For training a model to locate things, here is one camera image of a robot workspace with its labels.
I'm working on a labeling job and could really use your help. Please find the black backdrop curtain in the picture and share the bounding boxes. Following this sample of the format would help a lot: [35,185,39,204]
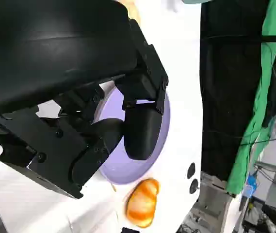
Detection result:
[199,0,276,193]

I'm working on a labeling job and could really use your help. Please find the beige towel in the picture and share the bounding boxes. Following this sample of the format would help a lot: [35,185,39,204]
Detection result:
[119,0,142,26]

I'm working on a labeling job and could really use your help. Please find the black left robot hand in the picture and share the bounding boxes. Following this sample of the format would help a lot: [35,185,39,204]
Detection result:
[0,0,169,200]

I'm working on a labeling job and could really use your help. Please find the lilac plate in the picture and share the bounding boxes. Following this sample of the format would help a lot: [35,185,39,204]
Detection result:
[93,81,171,186]

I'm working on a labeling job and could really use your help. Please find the orange and white bread roll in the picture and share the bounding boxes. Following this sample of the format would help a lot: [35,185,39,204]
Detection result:
[125,177,161,229]

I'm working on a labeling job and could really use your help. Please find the blue workshop item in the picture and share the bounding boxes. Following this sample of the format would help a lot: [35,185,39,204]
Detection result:
[245,173,260,198]

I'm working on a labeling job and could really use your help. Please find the green cloth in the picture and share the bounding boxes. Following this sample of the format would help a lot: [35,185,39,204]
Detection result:
[226,0,276,198]

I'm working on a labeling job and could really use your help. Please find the pale green mug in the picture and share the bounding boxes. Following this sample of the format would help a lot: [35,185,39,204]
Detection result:
[180,0,210,5]

